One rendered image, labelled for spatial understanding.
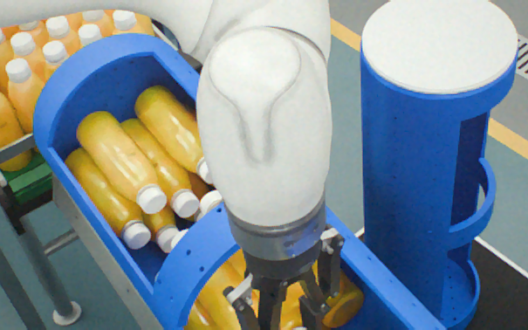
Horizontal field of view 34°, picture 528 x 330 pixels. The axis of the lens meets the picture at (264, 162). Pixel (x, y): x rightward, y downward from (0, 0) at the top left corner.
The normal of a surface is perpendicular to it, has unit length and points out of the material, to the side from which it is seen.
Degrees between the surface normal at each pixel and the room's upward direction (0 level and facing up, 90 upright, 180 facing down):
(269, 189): 89
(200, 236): 24
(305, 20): 41
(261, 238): 90
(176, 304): 59
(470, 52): 0
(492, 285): 0
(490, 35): 0
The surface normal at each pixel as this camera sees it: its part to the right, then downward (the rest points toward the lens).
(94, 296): -0.10, -0.65
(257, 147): -0.07, 0.66
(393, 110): -0.63, 0.63
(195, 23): -0.72, 0.20
